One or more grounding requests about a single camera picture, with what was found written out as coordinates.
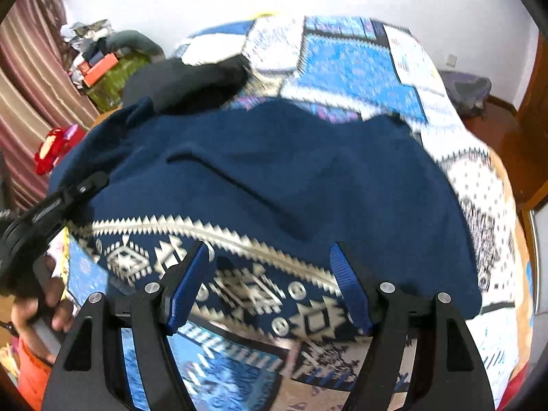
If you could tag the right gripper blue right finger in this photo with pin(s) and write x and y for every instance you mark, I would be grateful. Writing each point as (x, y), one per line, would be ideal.
(357, 285)

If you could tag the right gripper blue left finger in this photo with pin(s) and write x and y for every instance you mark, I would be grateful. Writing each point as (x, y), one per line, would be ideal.
(181, 284)

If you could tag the navy patterned hooded garment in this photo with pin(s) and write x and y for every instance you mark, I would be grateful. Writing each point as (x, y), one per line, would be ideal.
(272, 189)

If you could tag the person's left hand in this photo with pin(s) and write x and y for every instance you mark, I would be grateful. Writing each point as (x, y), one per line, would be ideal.
(53, 309)

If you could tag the red plush toy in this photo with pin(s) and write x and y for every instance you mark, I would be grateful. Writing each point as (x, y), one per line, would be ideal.
(57, 144)

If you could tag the brown wooden folding table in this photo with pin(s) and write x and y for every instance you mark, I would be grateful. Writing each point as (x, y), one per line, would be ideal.
(102, 117)

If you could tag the striped maroon curtain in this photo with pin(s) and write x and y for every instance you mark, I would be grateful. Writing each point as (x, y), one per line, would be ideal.
(37, 94)

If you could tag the orange fleece blanket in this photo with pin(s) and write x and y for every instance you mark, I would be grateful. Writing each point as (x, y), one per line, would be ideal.
(524, 302)

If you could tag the green storage box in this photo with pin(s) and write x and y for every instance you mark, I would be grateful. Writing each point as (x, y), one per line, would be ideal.
(107, 93)

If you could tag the orange flat box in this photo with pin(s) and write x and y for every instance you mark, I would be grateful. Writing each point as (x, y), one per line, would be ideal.
(93, 74)

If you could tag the black folded garment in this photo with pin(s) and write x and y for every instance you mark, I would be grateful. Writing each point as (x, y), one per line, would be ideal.
(174, 87)

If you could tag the grey stuffed cushion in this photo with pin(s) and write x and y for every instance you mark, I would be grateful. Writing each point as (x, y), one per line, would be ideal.
(135, 41)

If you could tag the blue patchwork bed quilt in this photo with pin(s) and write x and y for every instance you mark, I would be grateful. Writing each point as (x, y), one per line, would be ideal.
(342, 70)

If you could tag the grey bag on floor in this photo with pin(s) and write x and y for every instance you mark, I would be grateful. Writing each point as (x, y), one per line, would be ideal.
(467, 92)

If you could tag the brown wooden door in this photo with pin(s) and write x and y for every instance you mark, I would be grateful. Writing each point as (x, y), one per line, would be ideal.
(519, 136)

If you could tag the white wall socket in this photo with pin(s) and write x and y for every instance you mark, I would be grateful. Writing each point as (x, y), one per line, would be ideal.
(451, 60)

